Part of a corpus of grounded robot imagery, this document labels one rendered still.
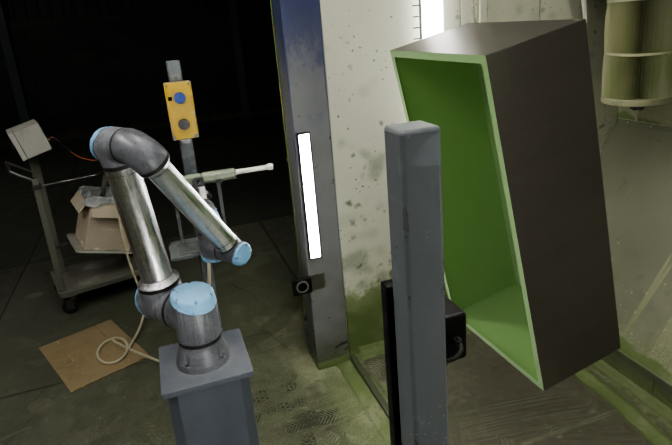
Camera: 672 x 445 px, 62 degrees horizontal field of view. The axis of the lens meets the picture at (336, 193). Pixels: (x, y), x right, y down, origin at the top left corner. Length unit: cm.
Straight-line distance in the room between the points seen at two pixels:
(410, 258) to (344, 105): 203
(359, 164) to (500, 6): 104
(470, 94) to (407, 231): 173
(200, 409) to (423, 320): 147
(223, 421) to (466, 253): 121
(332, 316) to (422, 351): 225
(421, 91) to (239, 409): 134
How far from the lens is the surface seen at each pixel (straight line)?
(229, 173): 259
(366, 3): 266
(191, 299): 196
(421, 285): 67
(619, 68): 300
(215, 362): 205
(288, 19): 255
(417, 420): 77
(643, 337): 298
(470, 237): 250
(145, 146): 182
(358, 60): 265
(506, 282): 271
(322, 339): 300
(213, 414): 210
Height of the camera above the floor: 176
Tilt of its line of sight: 17 degrees down
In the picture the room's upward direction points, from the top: 5 degrees counter-clockwise
